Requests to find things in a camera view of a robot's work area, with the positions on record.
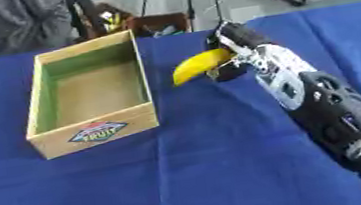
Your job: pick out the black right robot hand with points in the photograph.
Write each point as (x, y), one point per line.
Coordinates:
(238, 37)

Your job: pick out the yellow toy banana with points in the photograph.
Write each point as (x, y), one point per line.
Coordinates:
(199, 64)

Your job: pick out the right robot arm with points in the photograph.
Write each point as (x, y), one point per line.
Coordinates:
(332, 110)

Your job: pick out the tan cardboard box green inside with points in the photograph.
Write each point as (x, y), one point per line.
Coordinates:
(91, 93)

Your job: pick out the person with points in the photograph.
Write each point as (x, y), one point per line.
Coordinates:
(5, 24)

